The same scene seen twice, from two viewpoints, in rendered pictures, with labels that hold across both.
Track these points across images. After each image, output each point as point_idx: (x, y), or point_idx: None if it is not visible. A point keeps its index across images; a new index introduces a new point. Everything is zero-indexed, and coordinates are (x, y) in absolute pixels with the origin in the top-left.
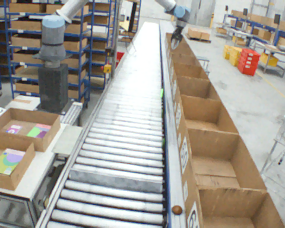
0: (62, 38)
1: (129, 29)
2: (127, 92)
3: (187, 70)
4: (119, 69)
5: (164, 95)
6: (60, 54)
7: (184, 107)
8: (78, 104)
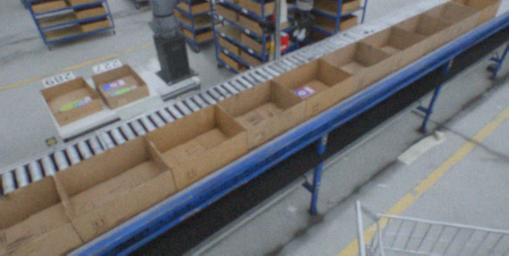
0: (165, 10)
1: None
2: (258, 83)
3: (335, 75)
4: (306, 48)
5: None
6: (164, 26)
7: (220, 119)
8: (194, 79)
